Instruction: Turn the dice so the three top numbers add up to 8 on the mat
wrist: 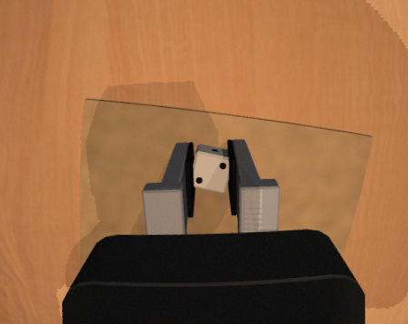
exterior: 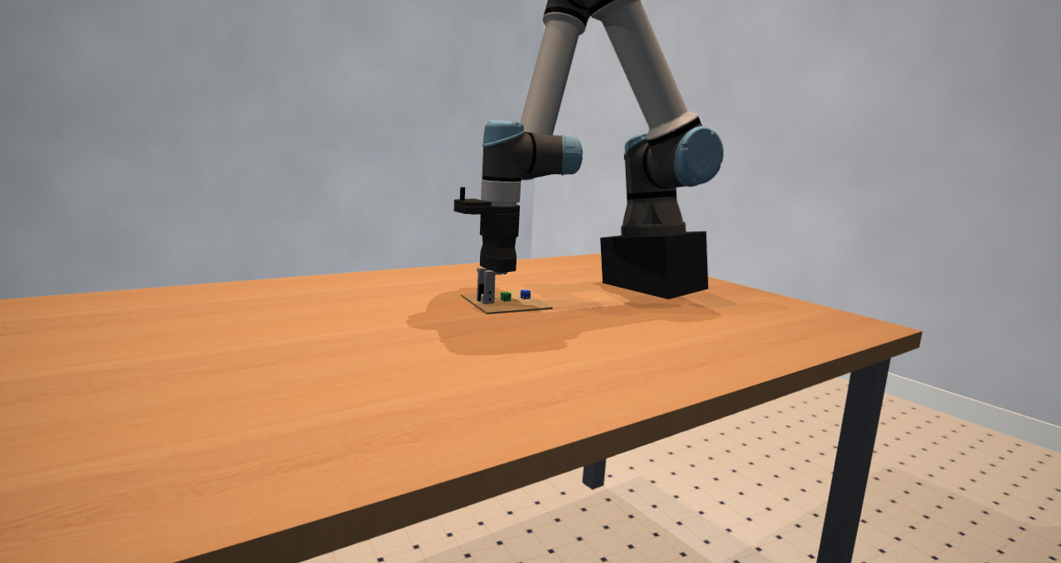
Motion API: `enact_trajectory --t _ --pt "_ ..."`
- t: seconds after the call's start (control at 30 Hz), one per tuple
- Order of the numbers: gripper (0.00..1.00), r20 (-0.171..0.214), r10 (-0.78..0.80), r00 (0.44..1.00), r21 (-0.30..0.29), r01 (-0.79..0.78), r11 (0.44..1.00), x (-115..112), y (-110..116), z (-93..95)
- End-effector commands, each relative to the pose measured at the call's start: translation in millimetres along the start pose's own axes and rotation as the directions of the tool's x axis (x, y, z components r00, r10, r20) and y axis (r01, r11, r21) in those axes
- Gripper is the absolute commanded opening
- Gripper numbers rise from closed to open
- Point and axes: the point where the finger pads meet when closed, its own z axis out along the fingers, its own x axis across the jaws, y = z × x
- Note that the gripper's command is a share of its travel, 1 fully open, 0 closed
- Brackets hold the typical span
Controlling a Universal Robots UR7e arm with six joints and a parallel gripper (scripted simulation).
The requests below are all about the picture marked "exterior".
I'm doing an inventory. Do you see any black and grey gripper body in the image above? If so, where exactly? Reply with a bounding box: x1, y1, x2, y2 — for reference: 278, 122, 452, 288
454, 180, 521, 272

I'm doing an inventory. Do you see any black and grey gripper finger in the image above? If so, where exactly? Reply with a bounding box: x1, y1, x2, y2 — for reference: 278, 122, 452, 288
483, 270, 507, 304
477, 267, 489, 301

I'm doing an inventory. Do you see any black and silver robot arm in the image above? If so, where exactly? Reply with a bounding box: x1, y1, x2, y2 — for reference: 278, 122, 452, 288
482, 0, 724, 236

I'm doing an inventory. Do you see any tan mat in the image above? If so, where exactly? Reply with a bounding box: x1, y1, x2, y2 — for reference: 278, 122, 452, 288
460, 291, 553, 314

